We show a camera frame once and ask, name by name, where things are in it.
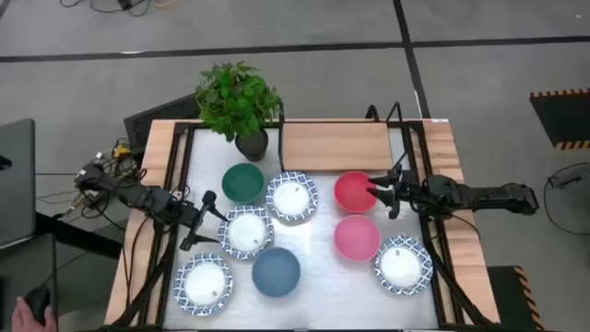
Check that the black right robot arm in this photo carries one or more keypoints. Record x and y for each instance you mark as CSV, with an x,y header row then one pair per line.
x,y
484,196

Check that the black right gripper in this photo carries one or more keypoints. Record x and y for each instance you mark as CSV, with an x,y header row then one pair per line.
x,y
405,196

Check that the green bowl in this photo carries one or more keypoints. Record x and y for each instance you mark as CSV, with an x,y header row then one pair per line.
x,y
243,183

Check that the black metal table frame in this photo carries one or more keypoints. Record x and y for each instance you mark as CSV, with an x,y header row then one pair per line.
x,y
186,138

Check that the green plant in black pot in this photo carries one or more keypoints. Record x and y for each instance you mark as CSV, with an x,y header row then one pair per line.
x,y
235,99

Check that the blue white patterned bowl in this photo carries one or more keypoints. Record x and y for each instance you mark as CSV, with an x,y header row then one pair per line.
x,y
246,232
291,198
400,266
204,283

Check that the black mesh panel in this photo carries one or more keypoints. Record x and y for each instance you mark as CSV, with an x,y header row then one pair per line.
x,y
152,122

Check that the black computer mouse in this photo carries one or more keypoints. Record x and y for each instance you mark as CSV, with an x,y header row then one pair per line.
x,y
38,302

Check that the person's hand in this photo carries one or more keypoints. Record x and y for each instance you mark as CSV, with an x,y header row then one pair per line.
x,y
23,320

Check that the red bowl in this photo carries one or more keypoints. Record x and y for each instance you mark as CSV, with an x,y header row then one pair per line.
x,y
350,196

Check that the pink bowl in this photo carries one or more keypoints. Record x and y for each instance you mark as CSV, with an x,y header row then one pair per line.
x,y
357,237

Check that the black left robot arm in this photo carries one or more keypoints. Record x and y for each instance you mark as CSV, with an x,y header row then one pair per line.
x,y
143,196

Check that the black hazard-striped floor mat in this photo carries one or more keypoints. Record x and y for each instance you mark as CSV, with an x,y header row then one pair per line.
x,y
560,117
507,299

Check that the dark grey desk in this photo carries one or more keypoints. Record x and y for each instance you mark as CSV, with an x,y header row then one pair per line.
x,y
18,267

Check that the wooden shelf with black frame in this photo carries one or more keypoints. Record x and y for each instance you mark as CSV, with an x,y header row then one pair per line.
x,y
336,145

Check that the grey laptop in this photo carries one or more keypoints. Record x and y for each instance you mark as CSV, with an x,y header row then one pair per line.
x,y
16,184

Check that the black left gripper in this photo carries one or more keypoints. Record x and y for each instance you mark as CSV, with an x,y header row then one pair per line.
x,y
196,219

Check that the yellow connector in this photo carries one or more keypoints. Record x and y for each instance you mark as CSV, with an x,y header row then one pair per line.
x,y
121,150

